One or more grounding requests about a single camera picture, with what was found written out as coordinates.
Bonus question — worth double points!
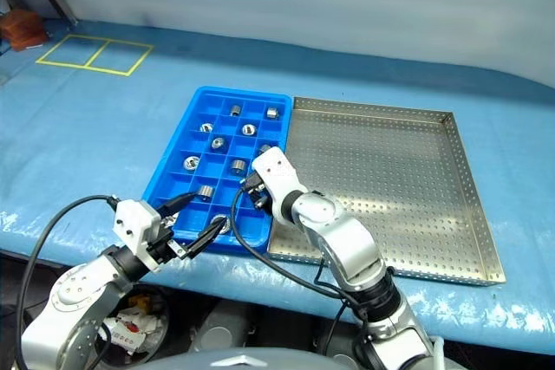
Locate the blue plastic compartment tray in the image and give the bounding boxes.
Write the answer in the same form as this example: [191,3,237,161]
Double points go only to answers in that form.
[142,86,292,255]

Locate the black bin with litter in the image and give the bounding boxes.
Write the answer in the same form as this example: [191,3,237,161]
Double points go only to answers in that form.
[101,285,173,360]

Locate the grey rounded shell with emblem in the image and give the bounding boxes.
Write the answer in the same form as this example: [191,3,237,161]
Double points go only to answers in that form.
[145,346,335,370]

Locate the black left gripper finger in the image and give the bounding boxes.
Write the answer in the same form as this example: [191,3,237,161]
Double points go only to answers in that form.
[188,218,230,260]
[156,191,195,217]

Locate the perforated steel tray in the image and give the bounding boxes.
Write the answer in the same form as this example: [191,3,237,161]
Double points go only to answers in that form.
[266,95,507,289]

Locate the yellow tape marking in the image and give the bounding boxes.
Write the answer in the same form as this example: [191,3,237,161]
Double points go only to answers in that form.
[35,34,155,78]

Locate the white hose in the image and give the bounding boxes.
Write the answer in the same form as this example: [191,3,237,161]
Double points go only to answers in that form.
[428,334,447,370]

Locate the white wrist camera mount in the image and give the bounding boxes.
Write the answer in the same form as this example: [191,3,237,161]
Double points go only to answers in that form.
[251,146,309,215]
[113,198,164,274]

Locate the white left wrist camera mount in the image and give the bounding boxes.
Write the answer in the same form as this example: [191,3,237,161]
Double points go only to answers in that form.
[113,198,164,274]

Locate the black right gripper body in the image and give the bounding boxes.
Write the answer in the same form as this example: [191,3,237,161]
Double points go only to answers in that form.
[247,172,273,216]

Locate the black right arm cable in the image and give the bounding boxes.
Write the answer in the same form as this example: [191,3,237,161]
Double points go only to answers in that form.
[231,172,374,362]

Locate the orange brown box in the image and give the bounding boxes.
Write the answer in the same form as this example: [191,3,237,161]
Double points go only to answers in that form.
[0,9,48,51]

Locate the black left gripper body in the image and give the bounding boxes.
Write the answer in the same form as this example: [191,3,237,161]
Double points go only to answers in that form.
[145,212,193,265]

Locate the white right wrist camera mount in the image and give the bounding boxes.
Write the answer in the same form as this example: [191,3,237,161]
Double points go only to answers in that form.
[251,146,309,215]

